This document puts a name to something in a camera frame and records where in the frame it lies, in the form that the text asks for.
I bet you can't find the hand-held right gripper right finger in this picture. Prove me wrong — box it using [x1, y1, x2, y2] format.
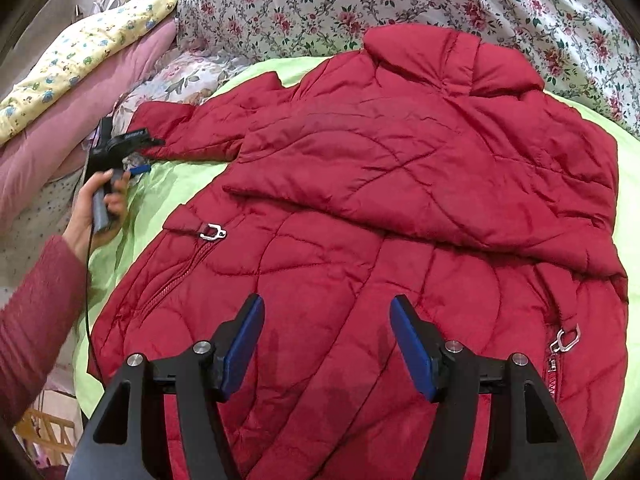
[390, 294, 588, 480]

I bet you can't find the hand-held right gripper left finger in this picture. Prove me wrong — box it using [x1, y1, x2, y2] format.
[65, 294, 265, 480]

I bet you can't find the red quilted jacket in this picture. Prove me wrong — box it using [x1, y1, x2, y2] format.
[87, 24, 630, 480]

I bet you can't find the person's left hand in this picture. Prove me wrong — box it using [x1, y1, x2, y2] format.
[64, 169, 132, 262]

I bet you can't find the green blanket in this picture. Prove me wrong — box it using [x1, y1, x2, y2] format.
[72, 55, 640, 480]

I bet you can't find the pink blanket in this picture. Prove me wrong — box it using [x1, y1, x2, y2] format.
[0, 17, 178, 216]

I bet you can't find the large flower print cloth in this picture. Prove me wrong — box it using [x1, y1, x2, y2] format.
[112, 50, 261, 126]

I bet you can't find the yellow floral pillow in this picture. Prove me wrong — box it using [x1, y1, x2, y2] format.
[0, 0, 183, 148]

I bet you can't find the white dotted sheet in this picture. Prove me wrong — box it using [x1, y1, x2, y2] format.
[0, 157, 118, 301]

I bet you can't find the rose print floral quilt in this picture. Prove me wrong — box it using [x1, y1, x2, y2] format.
[175, 0, 640, 138]

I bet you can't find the wooden stool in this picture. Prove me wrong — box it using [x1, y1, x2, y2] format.
[14, 406, 77, 467]

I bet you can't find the black cable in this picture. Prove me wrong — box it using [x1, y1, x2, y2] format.
[81, 227, 112, 391]

